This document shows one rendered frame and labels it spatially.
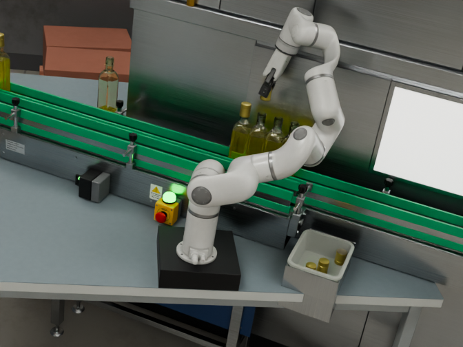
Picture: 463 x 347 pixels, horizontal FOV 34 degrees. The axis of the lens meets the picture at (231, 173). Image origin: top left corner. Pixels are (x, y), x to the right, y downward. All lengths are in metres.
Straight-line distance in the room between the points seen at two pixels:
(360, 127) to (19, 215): 1.17
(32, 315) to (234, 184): 1.50
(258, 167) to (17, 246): 0.80
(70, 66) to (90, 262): 2.34
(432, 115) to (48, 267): 1.29
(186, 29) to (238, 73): 0.24
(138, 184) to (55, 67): 2.02
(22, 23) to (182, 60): 2.87
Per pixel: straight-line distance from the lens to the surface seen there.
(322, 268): 2.42
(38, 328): 3.28
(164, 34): 2.73
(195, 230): 2.26
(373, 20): 2.48
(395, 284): 2.52
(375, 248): 2.55
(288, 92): 2.59
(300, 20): 2.30
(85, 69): 4.53
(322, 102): 2.16
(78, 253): 2.42
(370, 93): 2.52
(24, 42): 5.53
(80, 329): 3.27
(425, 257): 2.54
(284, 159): 2.11
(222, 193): 2.10
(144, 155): 2.60
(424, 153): 2.57
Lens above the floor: 2.18
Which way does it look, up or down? 29 degrees down
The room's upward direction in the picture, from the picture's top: 9 degrees clockwise
